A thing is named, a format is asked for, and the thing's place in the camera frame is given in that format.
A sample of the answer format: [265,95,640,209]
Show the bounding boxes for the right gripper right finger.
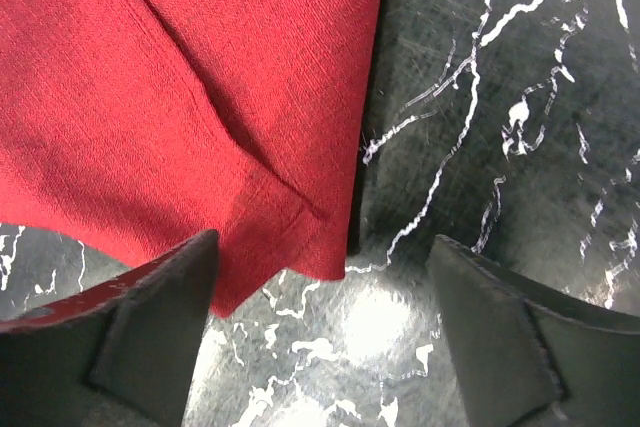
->
[427,235,639,426]

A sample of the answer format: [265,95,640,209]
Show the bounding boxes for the black marble pattern mat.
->
[1,0,639,426]

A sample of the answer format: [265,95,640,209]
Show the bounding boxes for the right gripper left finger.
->
[1,230,218,426]

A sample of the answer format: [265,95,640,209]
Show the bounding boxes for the red cloth napkin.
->
[1,0,380,316]

